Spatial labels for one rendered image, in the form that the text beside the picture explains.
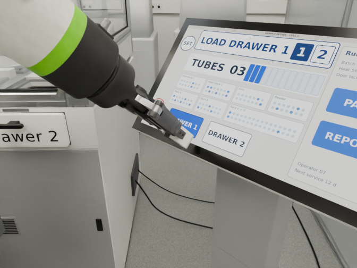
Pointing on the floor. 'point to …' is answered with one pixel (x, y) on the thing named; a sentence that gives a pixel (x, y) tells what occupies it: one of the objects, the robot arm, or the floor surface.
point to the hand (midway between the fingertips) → (178, 134)
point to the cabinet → (70, 202)
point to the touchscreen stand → (247, 224)
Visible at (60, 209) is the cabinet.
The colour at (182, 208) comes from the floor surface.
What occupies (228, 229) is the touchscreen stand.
